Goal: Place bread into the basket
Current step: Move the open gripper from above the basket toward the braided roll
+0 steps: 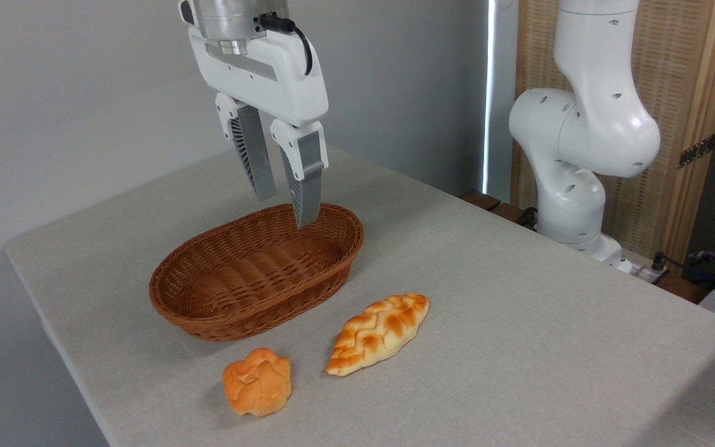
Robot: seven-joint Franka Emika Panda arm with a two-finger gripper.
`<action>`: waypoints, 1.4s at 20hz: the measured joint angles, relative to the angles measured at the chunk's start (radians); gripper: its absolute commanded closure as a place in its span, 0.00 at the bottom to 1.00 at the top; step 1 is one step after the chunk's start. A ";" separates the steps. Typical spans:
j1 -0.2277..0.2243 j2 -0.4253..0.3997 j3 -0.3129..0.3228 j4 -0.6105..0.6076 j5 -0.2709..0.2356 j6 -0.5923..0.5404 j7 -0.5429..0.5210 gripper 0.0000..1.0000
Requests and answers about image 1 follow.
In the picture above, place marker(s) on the brass screen hinge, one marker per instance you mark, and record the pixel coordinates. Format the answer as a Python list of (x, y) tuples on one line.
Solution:
[(697, 151)]

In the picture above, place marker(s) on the long braided bread loaf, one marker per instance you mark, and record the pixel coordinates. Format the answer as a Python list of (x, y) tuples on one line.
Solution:
[(376, 332)]

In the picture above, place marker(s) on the round orange bread roll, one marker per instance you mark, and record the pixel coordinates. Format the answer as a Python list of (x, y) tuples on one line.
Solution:
[(257, 382)]

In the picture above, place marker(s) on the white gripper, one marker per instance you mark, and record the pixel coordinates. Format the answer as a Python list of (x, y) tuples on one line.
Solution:
[(270, 74)]

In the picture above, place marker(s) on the brown oval wicker basket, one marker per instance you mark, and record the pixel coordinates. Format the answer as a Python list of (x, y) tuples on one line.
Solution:
[(239, 298)]

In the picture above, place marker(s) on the grey tablecloth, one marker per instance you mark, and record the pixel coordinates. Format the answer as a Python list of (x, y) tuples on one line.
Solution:
[(519, 341)]

